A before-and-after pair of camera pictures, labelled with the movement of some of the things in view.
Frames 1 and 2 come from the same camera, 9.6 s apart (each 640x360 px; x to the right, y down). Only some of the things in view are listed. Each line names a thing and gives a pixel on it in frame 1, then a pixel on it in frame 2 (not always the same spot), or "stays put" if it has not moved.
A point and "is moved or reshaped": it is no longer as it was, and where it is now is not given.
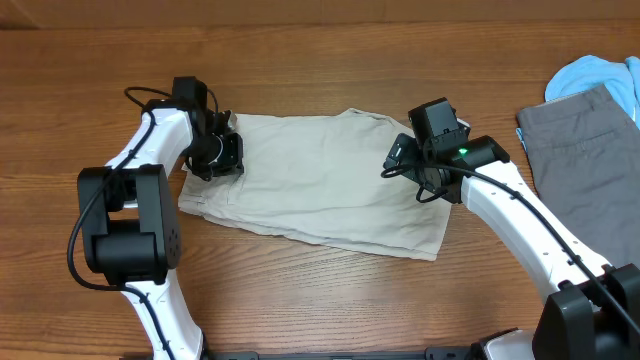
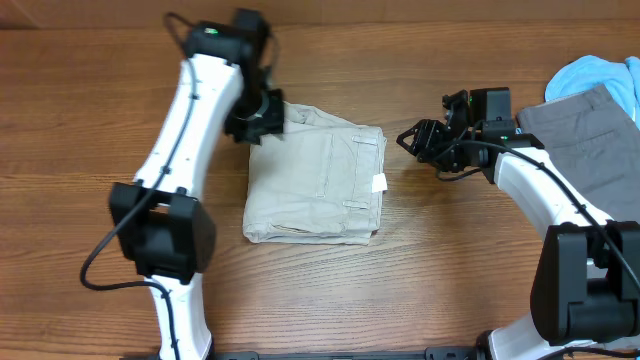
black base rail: [443, 353] stays put
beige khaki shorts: [322, 175] is moved or reshaped
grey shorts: [585, 155] stays put
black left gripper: [231, 161] to [254, 133]
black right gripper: [411, 153] to [423, 145]
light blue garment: [622, 80] stays put
